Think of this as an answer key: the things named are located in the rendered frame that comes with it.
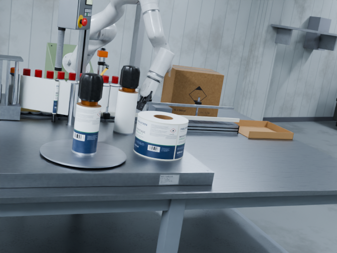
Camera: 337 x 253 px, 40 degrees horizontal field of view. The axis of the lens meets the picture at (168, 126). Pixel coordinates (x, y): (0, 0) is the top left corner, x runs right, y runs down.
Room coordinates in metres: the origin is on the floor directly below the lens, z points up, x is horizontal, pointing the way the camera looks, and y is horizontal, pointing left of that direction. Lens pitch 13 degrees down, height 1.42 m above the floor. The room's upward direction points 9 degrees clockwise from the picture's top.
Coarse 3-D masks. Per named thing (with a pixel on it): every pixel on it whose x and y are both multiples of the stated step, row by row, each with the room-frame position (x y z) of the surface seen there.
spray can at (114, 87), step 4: (112, 76) 2.26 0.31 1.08; (116, 76) 2.27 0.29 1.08; (112, 80) 2.26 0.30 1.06; (116, 80) 2.26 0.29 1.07; (112, 84) 2.25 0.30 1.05; (116, 84) 2.26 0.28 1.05; (112, 88) 2.25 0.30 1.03; (116, 88) 2.25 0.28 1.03; (112, 92) 2.25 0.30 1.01; (116, 92) 2.25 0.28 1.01; (112, 96) 2.25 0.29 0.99; (116, 96) 2.26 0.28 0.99; (108, 100) 2.25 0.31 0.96; (112, 100) 2.25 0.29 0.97; (116, 100) 2.26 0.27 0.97; (108, 104) 2.25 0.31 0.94; (112, 104) 2.25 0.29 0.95; (108, 108) 2.25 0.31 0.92; (112, 108) 2.25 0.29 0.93; (112, 116) 2.25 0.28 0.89
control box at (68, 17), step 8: (64, 0) 2.18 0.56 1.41; (72, 0) 2.17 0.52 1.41; (80, 0) 2.18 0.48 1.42; (64, 8) 2.18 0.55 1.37; (72, 8) 2.17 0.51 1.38; (80, 8) 2.18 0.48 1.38; (88, 8) 2.28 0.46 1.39; (64, 16) 2.18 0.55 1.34; (72, 16) 2.17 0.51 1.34; (80, 16) 2.19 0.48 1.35; (64, 24) 2.18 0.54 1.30; (72, 24) 2.17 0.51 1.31; (80, 24) 2.20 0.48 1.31; (88, 24) 2.30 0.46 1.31
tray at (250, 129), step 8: (240, 120) 2.74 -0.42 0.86; (248, 120) 2.76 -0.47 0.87; (256, 120) 2.78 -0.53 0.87; (240, 128) 2.67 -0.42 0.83; (248, 128) 2.70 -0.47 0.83; (256, 128) 2.73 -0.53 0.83; (264, 128) 2.77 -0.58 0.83; (272, 128) 2.77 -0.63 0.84; (280, 128) 2.70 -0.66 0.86; (248, 136) 2.47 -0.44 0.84; (256, 136) 2.48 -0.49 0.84; (264, 136) 2.51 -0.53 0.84; (272, 136) 2.53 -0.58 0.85; (280, 136) 2.55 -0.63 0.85; (288, 136) 2.57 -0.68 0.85
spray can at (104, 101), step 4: (104, 76) 2.23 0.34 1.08; (108, 76) 2.24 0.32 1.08; (104, 80) 2.23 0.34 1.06; (108, 80) 2.24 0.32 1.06; (104, 84) 2.22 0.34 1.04; (108, 84) 2.24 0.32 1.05; (104, 88) 2.22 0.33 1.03; (108, 88) 2.23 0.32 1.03; (104, 92) 2.22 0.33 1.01; (108, 92) 2.23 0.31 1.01; (104, 96) 2.22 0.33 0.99; (108, 96) 2.24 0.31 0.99; (100, 100) 2.22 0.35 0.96; (104, 100) 2.22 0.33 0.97; (100, 104) 2.22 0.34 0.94; (104, 104) 2.22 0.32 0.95; (104, 108) 2.22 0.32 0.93; (100, 116) 2.22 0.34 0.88
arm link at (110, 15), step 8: (112, 0) 2.53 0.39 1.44; (120, 0) 2.52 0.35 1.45; (128, 0) 2.54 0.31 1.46; (136, 0) 2.57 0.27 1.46; (112, 8) 2.62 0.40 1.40; (120, 8) 2.61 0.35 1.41; (96, 16) 2.74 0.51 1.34; (104, 16) 2.69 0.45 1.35; (112, 16) 2.66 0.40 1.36; (120, 16) 2.67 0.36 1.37; (96, 24) 2.73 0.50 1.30; (104, 24) 2.71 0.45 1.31; (112, 24) 2.73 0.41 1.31; (96, 32) 2.74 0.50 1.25
